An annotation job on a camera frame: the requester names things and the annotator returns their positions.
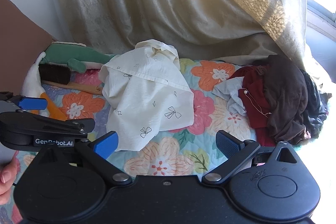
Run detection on floral quilt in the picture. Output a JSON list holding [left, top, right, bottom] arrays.
[[0, 57, 328, 224]]

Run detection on person's left hand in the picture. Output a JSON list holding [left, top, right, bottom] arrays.
[[0, 158, 21, 191]]

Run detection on beige patterned curtain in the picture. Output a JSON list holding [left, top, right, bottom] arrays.
[[46, 0, 331, 93]]

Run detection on wooden handled brush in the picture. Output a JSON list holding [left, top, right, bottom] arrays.
[[38, 63, 104, 95]]

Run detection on dark red garment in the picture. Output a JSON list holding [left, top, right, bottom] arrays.
[[227, 65, 276, 147]]

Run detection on window frame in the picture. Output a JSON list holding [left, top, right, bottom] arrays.
[[306, 0, 336, 38]]

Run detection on dark blue garment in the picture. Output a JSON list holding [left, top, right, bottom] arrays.
[[301, 69, 328, 140]]

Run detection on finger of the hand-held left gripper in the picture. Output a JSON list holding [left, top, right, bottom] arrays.
[[26, 115, 95, 136], [0, 91, 48, 112]]

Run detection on light grey cloth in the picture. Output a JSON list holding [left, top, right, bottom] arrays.
[[212, 76, 248, 115]]

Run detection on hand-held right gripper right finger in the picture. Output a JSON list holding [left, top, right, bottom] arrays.
[[201, 130, 298, 185]]

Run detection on white bow-print garment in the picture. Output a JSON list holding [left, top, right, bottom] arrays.
[[99, 40, 195, 152]]

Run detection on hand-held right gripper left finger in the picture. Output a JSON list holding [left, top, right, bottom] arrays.
[[35, 131, 133, 185]]

